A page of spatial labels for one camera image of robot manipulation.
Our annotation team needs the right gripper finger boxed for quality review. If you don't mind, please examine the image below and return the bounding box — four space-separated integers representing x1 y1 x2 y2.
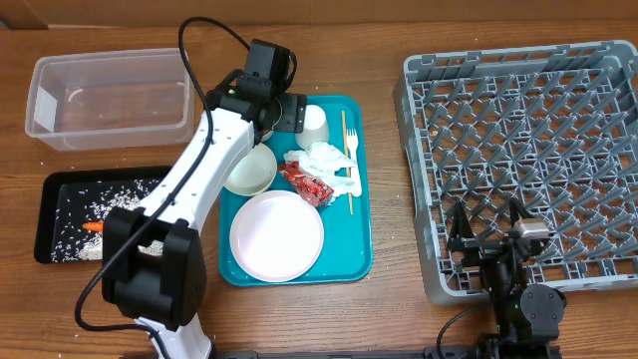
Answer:
508 196 532 234
446 200 474 266

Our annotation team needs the white napkin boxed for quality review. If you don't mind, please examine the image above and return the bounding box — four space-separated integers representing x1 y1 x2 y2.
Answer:
283 142 357 196

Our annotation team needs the white bowl with rice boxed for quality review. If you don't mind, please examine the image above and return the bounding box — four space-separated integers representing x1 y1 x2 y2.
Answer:
224 144 277 196

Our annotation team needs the red snack wrapper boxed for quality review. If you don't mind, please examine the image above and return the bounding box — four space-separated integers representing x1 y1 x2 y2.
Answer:
278 162 334 207

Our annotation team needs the orange carrot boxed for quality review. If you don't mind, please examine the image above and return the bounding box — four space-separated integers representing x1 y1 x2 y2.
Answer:
83 221 104 232

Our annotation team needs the white bowl with peanuts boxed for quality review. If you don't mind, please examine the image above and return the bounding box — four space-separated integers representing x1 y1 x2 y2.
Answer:
260 131 274 143

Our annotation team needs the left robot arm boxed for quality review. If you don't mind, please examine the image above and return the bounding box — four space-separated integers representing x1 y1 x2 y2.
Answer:
102 70 307 358

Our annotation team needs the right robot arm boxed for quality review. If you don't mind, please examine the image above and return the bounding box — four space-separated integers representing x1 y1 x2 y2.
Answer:
447 197 567 358

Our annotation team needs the grey dishwasher rack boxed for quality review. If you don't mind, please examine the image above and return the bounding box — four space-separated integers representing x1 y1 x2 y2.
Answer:
394 40 637 305

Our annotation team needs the black waste tray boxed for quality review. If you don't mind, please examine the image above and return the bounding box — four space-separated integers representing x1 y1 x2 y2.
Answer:
34 166 170 264

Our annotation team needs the white upturned cup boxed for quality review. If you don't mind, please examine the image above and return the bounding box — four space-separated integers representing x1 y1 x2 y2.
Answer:
295 105 329 150

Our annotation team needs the wooden chopstick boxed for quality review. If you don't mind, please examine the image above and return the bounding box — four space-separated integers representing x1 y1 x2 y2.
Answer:
340 110 355 216

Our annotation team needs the white plastic fork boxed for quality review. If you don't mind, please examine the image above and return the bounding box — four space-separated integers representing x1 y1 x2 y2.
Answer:
346 128 364 198

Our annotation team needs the teal serving tray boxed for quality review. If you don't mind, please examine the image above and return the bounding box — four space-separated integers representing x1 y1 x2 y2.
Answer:
218 95 373 287

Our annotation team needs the white round plate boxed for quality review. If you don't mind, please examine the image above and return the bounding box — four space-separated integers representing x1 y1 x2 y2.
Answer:
229 190 325 283

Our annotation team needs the clear plastic bin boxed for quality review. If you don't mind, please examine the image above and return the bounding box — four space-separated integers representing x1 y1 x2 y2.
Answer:
25 48 194 152

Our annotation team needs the spilled rice pile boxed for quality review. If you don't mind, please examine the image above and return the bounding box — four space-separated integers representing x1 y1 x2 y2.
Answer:
50 179 160 263

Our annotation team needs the cardboard backdrop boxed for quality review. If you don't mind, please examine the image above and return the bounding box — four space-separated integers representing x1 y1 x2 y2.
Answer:
1 0 637 29

